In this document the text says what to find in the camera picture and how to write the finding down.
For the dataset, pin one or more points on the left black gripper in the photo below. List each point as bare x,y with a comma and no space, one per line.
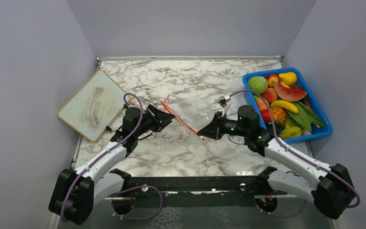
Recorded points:
161,119

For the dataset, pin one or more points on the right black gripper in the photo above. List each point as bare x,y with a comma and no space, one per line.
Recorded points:
214,130

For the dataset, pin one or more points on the clear orange zip top bag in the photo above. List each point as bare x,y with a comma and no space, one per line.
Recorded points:
193,112

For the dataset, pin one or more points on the red tomato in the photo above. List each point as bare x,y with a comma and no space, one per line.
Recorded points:
266,116

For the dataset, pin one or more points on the green cabbage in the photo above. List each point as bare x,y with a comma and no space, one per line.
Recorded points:
258,84

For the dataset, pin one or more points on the watermelon slice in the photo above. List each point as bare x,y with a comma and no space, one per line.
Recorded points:
289,94

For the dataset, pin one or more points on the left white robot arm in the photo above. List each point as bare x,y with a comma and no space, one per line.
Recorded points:
77,191

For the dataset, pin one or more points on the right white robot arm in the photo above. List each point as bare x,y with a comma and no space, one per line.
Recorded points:
329,188

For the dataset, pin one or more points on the small orange peach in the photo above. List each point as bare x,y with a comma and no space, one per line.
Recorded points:
261,104

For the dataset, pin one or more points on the pink peach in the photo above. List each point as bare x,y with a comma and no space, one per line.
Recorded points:
270,95

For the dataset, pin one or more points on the orange spiky pineapple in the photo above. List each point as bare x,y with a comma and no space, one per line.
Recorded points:
279,116

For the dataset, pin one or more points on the yellow banana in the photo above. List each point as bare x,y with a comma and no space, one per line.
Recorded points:
285,105

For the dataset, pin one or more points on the wood framed whiteboard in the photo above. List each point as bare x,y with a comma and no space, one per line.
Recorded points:
94,106

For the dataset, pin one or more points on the yellow bell pepper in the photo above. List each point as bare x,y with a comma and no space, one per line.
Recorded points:
290,132

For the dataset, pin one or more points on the red yellow apple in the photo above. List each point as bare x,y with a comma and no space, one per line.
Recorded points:
272,79

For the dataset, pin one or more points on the yellow pear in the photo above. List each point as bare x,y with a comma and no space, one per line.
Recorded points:
288,78

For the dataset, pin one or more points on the green leafy vegetable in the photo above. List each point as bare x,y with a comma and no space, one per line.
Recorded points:
305,118

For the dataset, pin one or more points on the blue plastic bin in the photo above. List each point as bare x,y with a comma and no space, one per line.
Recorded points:
317,132

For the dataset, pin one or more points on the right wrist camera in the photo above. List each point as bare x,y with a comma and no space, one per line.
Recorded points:
224,102

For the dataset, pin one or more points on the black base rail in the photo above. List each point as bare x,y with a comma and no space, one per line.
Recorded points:
187,192

